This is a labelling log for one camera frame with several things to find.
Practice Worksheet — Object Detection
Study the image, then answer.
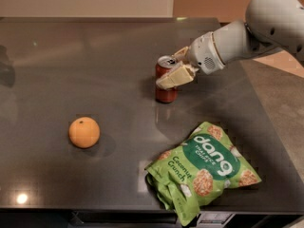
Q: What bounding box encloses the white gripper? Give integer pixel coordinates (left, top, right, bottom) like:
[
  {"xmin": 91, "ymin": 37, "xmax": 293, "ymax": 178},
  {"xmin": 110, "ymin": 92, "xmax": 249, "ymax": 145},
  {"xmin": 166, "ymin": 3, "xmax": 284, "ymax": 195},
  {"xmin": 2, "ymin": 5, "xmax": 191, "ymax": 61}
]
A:
[{"xmin": 156, "ymin": 32, "xmax": 225, "ymax": 89}]

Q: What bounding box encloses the red coke can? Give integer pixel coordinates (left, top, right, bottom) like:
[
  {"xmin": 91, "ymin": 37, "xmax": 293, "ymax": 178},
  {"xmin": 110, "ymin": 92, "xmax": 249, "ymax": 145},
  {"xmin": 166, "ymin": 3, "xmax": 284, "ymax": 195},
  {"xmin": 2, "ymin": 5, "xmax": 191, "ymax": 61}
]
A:
[{"xmin": 155, "ymin": 55, "xmax": 178, "ymax": 104}]

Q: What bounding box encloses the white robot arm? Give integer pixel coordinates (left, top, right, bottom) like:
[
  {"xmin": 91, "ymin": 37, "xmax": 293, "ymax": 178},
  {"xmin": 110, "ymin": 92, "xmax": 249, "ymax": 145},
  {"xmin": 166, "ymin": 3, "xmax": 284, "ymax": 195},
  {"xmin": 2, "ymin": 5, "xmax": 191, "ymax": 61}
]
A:
[{"xmin": 156, "ymin": 0, "xmax": 304, "ymax": 89}]

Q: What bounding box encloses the orange fruit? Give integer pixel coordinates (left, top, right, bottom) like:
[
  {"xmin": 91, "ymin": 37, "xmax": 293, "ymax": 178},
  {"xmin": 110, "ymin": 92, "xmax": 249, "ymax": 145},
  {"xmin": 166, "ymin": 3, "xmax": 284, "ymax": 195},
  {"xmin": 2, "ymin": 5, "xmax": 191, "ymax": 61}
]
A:
[{"xmin": 68, "ymin": 117, "xmax": 101, "ymax": 149}]

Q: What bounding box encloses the green rice chips bag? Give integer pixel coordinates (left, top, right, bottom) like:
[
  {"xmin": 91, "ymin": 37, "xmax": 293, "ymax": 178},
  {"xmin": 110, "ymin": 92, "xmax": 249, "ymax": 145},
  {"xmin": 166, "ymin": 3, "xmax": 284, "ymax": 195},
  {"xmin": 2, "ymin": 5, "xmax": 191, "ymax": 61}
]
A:
[{"xmin": 146, "ymin": 122, "xmax": 261, "ymax": 226}]

